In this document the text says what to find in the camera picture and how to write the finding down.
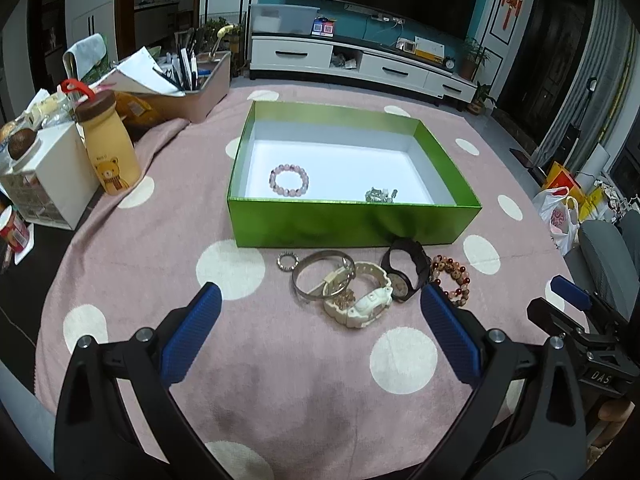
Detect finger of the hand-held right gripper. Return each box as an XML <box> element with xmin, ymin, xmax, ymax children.
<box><xmin>527</xmin><ymin>297</ymin><xmax>587</xmax><ymax>343</ymax></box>
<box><xmin>551</xmin><ymin>276</ymin><xmax>608</xmax><ymax>317</ymax></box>

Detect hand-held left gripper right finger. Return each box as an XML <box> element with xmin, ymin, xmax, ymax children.
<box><xmin>410</xmin><ymin>283</ymin><xmax>587</xmax><ymax>480</ymax></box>

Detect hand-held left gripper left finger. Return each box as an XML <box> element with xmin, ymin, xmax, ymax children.
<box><xmin>54</xmin><ymin>281</ymin><xmax>236</xmax><ymax>480</ymax></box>

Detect black wrist watch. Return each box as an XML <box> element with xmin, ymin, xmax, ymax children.
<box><xmin>380</xmin><ymin>238</ymin><xmax>432</xmax><ymax>303</ymax></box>

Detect red bead bracelet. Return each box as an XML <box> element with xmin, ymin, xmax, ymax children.
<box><xmin>430</xmin><ymin>255</ymin><xmax>472</xmax><ymax>288</ymax></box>

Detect cream wrist watch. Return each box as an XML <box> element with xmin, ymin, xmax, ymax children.
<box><xmin>322</xmin><ymin>261</ymin><xmax>393</xmax><ymax>330</ymax></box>

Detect silver bangle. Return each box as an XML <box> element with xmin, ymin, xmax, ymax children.
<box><xmin>291</xmin><ymin>250</ymin><xmax>356</xmax><ymax>303</ymax></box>

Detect pink bead bracelet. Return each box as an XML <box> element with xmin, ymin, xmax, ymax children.
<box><xmin>269</xmin><ymin>165</ymin><xmax>310</xmax><ymax>196</ymax></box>

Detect green cardboard box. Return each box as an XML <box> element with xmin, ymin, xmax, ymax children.
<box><xmin>227</xmin><ymin>100</ymin><xmax>482</xmax><ymax>249</ymax></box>

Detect grey chair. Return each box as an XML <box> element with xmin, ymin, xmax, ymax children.
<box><xmin>565</xmin><ymin>220</ymin><xmax>640</xmax><ymax>321</ymax></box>

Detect white plastic bag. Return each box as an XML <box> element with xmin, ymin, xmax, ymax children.
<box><xmin>532</xmin><ymin>187</ymin><xmax>581</xmax><ymax>256</ymax></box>

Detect pink polka dot tablecloth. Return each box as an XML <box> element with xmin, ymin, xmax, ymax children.
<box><xmin>35</xmin><ymin>85</ymin><xmax>576</xmax><ymax>480</ymax></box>

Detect orange yellow paper bag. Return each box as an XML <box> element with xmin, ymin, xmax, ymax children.
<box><xmin>542</xmin><ymin>162</ymin><xmax>586</xmax><ymax>201</ymax></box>

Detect dark window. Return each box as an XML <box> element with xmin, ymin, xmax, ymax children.
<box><xmin>612</xmin><ymin>150</ymin><xmax>640</xmax><ymax>196</ymax></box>

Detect upright vacuum cleaner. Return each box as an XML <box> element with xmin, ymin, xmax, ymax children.
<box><xmin>560</xmin><ymin>77</ymin><xmax>598</xmax><ymax>161</ymax></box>

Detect yellow bear bottle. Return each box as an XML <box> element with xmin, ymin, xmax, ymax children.
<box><xmin>61</xmin><ymin>79</ymin><xmax>142</xmax><ymax>196</ymax></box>

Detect white carton box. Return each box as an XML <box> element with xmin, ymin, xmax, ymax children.
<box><xmin>0</xmin><ymin>122</ymin><xmax>101</xmax><ymax>231</ymax></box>

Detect red can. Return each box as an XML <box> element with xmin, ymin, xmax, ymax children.
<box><xmin>0</xmin><ymin>205</ymin><xmax>31</xmax><ymax>253</ymax></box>

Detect small potted plant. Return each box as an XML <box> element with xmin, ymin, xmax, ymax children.
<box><xmin>470</xmin><ymin>82</ymin><xmax>496</xmax><ymax>116</ymax></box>

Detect grey curtain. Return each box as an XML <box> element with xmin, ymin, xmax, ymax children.
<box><xmin>542</xmin><ymin>0</ymin><xmax>640</xmax><ymax>171</ymax></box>

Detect orange snack packet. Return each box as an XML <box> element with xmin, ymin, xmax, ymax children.
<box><xmin>115</xmin><ymin>92</ymin><xmax>156</xmax><ymax>128</ymax></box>

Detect dark door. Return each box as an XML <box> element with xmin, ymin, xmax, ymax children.
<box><xmin>500</xmin><ymin>0</ymin><xmax>596</xmax><ymax>146</ymax></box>

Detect beige pen organizer box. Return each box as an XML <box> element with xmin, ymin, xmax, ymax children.
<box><xmin>117</xmin><ymin>50</ymin><xmax>233</xmax><ymax>123</ymax></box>

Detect tall potted plant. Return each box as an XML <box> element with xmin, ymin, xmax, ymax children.
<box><xmin>462</xmin><ymin>37</ymin><xmax>488</xmax><ymax>81</ymax></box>

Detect brown round bun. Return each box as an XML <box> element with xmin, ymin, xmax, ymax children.
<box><xmin>7</xmin><ymin>129</ymin><xmax>38</xmax><ymax>160</ymax></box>

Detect bunch of pens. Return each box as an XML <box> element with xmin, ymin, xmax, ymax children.
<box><xmin>162</xmin><ymin>30</ymin><xmax>201</xmax><ymax>92</ymax></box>

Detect white papers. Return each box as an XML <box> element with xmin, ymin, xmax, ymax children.
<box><xmin>100</xmin><ymin>46</ymin><xmax>186</xmax><ymax>97</ymax></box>

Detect yellow white box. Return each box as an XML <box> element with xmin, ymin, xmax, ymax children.
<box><xmin>414</xmin><ymin>37</ymin><xmax>446</xmax><ymax>62</ymax></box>

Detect white television cabinet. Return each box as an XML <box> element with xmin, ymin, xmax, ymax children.
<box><xmin>250</xmin><ymin>35</ymin><xmax>478</xmax><ymax>106</ymax></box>

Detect green white bag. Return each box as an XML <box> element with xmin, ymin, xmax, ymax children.
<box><xmin>62</xmin><ymin>34</ymin><xmax>108</xmax><ymax>83</ymax></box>

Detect group of green houseplants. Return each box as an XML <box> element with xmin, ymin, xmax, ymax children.
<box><xmin>195</xmin><ymin>17</ymin><xmax>246</xmax><ymax>78</ymax></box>

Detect clear plastic storage box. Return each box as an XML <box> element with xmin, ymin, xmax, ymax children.
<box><xmin>248</xmin><ymin>4</ymin><xmax>319</xmax><ymax>37</ymax></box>

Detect white tall cabinet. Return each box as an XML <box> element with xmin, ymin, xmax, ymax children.
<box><xmin>65</xmin><ymin>0</ymin><xmax>118</xmax><ymax>61</ymax></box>

